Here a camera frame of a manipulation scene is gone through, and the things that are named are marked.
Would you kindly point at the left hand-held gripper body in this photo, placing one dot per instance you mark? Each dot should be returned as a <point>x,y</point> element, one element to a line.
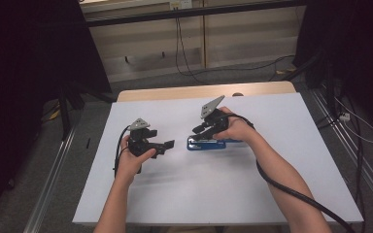
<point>141,137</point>

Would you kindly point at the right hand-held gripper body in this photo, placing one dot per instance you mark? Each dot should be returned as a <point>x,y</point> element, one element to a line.
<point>214,116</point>

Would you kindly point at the blue stapler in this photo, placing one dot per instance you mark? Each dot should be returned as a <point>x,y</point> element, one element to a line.
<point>204,144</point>

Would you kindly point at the person's right hand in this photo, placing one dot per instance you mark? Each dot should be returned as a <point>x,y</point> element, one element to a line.
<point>238,127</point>

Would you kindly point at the person's left hand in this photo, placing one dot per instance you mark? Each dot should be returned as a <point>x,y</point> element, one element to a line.
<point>129,165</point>

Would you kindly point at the wooden table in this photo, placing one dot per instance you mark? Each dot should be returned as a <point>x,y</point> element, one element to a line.
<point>175,92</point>

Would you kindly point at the small black floor item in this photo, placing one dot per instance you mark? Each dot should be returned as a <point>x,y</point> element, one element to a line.
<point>88,143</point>

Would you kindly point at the white table board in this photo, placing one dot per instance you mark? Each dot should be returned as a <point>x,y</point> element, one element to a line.
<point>207,200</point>

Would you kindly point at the black horizontal bar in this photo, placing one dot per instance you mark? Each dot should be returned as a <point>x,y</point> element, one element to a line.
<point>191,13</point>

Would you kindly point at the white power plug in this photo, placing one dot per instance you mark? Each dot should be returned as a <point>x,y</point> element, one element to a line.
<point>345,116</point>

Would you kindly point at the black curtain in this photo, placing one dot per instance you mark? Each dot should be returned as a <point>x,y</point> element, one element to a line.
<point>22,81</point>
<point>353,48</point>

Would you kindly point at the aluminium floor rail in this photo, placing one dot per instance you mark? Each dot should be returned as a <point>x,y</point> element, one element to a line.
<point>47,184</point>
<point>356,152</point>

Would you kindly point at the white wall socket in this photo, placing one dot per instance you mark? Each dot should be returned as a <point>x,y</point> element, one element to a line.
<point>181,4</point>

